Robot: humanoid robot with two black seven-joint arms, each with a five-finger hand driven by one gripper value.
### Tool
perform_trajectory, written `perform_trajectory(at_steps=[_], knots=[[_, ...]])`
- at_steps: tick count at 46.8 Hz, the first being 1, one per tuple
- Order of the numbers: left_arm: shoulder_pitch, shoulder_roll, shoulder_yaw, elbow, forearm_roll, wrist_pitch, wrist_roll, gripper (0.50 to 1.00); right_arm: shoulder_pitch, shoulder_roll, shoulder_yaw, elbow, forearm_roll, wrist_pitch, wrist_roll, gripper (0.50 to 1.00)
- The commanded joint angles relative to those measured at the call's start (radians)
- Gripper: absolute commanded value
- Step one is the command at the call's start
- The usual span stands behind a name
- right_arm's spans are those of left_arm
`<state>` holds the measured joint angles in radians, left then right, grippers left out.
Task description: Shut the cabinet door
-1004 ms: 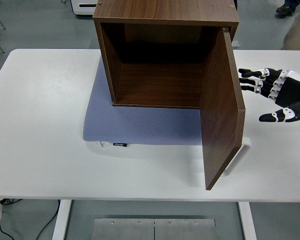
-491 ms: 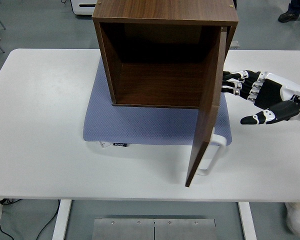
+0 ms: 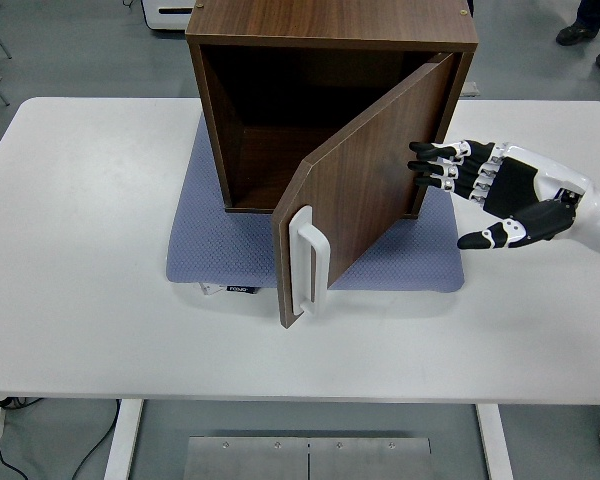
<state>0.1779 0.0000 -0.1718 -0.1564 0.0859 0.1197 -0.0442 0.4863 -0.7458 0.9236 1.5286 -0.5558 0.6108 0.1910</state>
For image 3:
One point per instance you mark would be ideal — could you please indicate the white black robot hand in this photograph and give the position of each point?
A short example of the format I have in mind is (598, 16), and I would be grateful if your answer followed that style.
(515, 185)

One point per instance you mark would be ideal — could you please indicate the brown wooden cabinet door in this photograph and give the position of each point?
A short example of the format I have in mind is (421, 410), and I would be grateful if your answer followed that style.
(370, 175)

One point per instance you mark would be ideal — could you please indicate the brown wooden cabinet body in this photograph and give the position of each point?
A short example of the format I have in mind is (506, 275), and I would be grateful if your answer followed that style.
(330, 20)

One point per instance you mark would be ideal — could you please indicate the person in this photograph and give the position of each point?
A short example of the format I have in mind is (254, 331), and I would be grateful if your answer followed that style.
(575, 35)

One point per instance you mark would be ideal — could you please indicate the white table leg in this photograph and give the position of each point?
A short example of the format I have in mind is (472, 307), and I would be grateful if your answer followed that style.
(495, 445)
(123, 440)

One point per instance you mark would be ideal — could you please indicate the black mat label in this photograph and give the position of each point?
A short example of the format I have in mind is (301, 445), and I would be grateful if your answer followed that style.
(241, 289)

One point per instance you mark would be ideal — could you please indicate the blue dotted mat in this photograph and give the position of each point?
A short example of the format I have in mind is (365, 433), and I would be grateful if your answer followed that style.
(205, 240)

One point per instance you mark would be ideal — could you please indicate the white mat tag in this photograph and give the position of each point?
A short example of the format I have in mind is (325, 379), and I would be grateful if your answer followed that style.
(211, 288)

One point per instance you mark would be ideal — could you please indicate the grey metal plate with screws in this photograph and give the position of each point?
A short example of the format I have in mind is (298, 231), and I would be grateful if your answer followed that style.
(260, 460)

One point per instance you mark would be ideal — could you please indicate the white appliance with slot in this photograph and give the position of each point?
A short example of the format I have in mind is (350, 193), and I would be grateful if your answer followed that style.
(167, 17)

